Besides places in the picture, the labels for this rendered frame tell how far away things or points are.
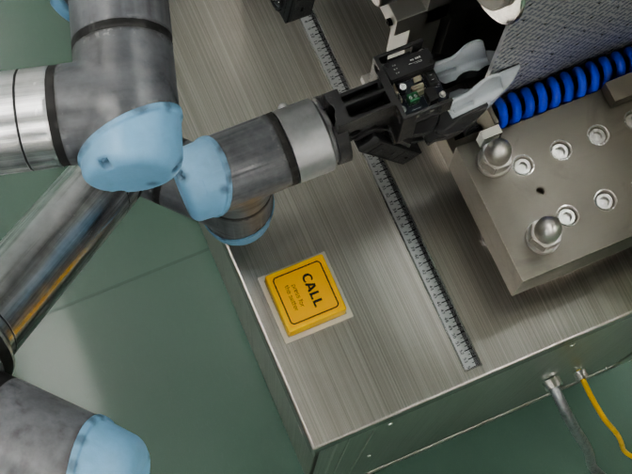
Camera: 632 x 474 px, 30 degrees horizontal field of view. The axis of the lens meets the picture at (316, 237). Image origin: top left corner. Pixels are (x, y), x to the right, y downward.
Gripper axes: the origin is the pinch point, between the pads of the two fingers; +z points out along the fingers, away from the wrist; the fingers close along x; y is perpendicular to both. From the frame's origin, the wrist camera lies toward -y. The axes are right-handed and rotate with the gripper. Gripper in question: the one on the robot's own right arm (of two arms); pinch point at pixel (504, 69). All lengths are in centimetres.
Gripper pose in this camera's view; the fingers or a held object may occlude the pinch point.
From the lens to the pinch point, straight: 123.2
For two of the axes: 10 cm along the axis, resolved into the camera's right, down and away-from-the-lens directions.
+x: -4.0, -8.8, 2.6
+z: 9.2, -3.7, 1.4
